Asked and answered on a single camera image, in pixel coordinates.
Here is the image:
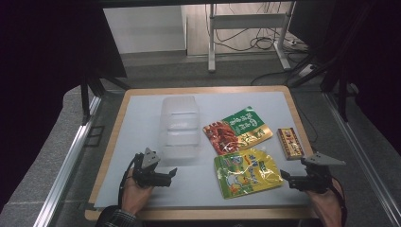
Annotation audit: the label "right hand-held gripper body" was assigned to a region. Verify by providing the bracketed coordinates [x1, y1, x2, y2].
[289, 152, 347, 195]

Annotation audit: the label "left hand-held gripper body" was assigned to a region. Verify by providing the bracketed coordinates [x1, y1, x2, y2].
[131, 147, 166, 189]

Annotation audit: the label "yellow seasoning packet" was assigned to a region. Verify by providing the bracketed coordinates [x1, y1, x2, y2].
[213, 147, 285, 201]

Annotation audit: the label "clear plastic container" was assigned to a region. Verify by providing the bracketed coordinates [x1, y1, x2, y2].
[157, 95, 202, 160]

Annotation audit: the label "green and red seasoning packet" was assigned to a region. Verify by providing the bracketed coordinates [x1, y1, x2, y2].
[202, 106, 274, 156]

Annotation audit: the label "person's right hand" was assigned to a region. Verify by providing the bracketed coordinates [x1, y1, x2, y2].
[305, 177, 345, 227]

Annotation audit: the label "person's left hand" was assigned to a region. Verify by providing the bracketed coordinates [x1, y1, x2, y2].
[120, 168, 155, 217]

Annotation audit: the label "black metal stand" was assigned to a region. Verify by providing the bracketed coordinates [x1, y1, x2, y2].
[79, 70, 131, 126]
[288, 46, 362, 123]

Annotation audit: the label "white power strip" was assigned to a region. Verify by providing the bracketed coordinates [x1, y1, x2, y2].
[297, 63, 318, 79]

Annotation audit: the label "dark curtain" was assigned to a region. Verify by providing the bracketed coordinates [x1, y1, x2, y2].
[288, 0, 401, 155]
[0, 0, 128, 212]

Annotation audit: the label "white cabinet panel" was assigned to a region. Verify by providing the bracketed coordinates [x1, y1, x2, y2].
[103, 5, 187, 55]

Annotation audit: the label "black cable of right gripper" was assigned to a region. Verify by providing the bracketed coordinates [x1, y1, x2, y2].
[330, 176, 349, 226]

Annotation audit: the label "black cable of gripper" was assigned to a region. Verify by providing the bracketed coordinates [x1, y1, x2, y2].
[117, 156, 138, 207]
[330, 176, 349, 226]

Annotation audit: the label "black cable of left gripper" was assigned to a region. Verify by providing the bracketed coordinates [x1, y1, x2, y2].
[117, 156, 138, 207]

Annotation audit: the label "aluminium rail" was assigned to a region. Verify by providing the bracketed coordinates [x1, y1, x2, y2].
[323, 92, 401, 227]
[32, 95, 102, 227]

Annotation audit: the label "dark floor bracket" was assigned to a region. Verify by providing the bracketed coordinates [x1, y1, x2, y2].
[84, 125, 106, 148]

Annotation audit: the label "black floor cable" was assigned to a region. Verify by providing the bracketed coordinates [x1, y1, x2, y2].
[250, 69, 305, 87]

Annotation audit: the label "tangle of black floor cables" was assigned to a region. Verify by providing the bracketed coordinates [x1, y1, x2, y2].
[204, 2, 308, 55]

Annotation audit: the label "white metal desk frame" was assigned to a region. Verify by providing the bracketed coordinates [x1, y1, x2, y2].
[207, 2, 292, 73]

